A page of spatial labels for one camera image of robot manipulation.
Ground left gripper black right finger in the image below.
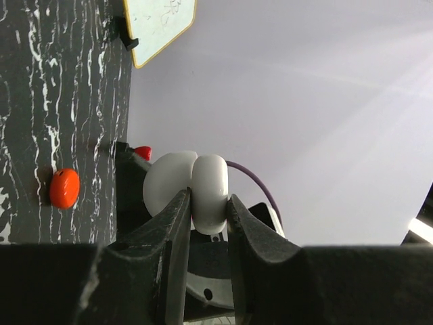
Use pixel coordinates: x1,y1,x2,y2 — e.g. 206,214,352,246
227,194,304,324

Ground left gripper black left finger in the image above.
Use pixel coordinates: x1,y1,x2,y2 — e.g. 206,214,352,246
97,189,191,324

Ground white earbud charging case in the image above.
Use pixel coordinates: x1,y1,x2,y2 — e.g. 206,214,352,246
142,150,230,235

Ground red ball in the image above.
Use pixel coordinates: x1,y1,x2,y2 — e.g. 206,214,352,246
49,168,81,209

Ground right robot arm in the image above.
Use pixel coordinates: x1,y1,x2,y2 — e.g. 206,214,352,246
116,142,284,309

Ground red emergency stop button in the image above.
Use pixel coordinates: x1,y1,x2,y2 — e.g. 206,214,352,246
134,146,152,161

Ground small whiteboard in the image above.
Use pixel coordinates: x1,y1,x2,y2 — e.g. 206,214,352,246
120,0,198,69

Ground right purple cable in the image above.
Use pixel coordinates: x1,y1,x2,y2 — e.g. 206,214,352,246
227,160,283,228

